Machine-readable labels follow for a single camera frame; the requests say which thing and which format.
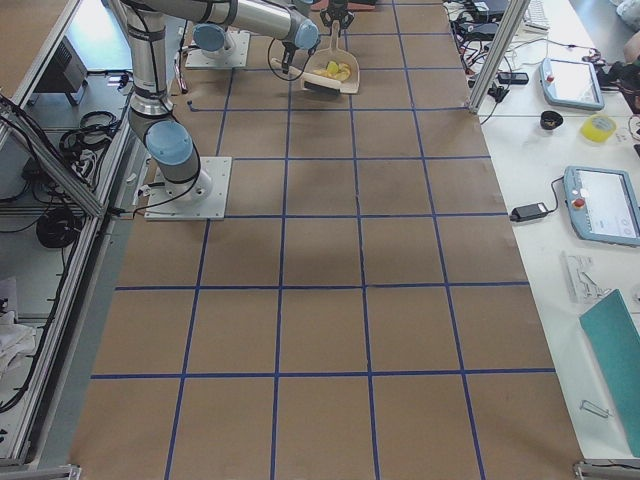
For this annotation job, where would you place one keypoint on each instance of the teal green folder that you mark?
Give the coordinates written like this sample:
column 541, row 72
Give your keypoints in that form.
column 614, row 340

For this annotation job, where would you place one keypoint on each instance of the lower teach pendant tablet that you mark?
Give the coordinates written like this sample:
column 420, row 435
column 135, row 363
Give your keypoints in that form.
column 602, row 205

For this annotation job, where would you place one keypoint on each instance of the small black power brick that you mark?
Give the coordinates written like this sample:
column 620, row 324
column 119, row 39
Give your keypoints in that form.
column 529, row 212

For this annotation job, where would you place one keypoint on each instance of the beige hand brush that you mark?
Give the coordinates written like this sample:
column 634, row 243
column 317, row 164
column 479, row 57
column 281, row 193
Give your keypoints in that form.
column 307, row 80

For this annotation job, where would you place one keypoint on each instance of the white crumpled cloth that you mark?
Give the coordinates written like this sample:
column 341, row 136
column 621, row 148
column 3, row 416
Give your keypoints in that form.
column 17, row 340

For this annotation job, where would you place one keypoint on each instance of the black lined trash bin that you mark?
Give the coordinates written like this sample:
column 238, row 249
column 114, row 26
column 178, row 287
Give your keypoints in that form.
column 351, row 5

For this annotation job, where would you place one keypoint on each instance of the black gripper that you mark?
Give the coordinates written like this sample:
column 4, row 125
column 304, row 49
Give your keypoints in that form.
column 287, row 54
column 336, row 7

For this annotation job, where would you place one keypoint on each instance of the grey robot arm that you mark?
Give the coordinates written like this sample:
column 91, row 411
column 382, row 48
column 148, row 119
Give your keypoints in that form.
column 151, row 111

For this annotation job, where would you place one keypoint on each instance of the yellow potato toy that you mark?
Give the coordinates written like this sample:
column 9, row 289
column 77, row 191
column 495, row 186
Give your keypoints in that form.
column 342, row 75

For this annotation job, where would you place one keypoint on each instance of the beige plastic dustpan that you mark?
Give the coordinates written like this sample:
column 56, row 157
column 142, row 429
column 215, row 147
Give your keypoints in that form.
column 345, row 60

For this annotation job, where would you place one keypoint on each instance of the upper teach pendant tablet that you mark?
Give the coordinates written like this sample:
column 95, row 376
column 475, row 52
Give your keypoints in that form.
column 571, row 84

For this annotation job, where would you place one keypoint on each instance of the teach pendant tablet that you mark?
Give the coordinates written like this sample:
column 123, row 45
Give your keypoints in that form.
column 602, row 205
column 571, row 84

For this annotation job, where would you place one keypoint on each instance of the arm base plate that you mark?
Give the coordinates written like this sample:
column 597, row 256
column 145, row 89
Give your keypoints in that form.
column 204, row 199
column 219, row 50

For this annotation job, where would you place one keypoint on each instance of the yellow tape roll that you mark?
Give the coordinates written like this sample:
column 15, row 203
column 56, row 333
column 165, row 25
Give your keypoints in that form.
column 598, row 128

